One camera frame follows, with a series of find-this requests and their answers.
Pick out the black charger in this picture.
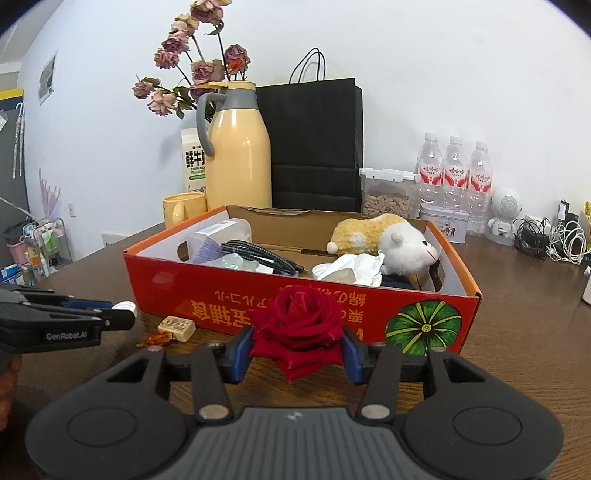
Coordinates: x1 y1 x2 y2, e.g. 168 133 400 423
556 200 580 227

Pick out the pale green translucent item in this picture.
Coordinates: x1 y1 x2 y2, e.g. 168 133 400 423
222 256 273 274

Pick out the dark blue cloth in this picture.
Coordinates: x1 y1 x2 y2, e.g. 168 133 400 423
381 273 419 291

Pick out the white tin box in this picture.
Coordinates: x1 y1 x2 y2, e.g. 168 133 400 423
419 203 470 244

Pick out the white cloth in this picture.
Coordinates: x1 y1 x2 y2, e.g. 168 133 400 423
312 253 385 287

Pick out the orange cardboard box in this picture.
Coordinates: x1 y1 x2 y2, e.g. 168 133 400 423
123 205 482 356

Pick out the white cable bundle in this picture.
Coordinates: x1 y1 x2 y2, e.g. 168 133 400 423
546 222 587 265

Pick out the black paper bag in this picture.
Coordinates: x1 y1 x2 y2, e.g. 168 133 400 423
255 48 364 214

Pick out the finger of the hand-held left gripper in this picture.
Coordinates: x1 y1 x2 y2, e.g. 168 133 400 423
28 307 137 330
0 287 115 310

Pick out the wall poster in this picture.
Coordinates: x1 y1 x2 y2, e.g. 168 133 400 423
38 50 59 106

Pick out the yellow thermos jug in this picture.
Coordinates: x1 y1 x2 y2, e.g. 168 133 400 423
196 80 273 210

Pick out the yellow mug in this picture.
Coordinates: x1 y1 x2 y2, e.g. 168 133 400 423
163 192 207 230

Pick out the black braided cable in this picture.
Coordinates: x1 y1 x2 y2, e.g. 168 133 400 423
221 240 308 277

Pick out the person's left hand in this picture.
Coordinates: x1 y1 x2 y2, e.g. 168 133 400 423
0 356 23 432

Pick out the dark board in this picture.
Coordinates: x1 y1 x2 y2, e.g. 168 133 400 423
0 88 28 217

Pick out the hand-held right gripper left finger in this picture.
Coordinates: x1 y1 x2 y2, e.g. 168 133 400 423
106 325 254 422

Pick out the small beige eraser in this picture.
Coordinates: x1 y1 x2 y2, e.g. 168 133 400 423
158 316 197 343

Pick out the clear water bottle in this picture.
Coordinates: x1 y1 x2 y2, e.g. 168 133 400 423
466 141 494 237
442 136 469 208
416 132 445 206

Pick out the dried pink flower bouquet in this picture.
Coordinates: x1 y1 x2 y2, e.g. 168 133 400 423
133 0 251 118

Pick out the white milk carton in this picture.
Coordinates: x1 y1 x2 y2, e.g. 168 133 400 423
180 128 208 195

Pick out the black cable bundle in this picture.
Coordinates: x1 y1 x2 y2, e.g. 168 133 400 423
513 218 552 260

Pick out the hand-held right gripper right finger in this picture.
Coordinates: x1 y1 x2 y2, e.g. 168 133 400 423
341 327 468 422

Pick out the purple flower wall sticker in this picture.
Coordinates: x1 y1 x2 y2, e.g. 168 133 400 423
38 167 63 222

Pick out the purple plastic item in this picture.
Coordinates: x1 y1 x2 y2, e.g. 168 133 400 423
191 240 227 265

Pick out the red artificial rose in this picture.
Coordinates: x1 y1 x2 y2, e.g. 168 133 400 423
249 285 345 384

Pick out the translucent plastic container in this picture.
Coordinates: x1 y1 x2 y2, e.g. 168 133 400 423
186 219 252 264

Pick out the white robot toy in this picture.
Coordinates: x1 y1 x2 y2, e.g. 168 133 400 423
484 186 525 247

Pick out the yellow and white plush toy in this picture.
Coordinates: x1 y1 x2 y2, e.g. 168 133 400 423
326 213 439 278

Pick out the orange crumpled wrapper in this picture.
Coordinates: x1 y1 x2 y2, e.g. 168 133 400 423
135 331 171 349

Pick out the clear container of seeds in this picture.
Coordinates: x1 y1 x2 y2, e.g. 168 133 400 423
359 167 419 217

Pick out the wire rack with toiletries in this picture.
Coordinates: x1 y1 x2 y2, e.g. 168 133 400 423
4 219 72 282

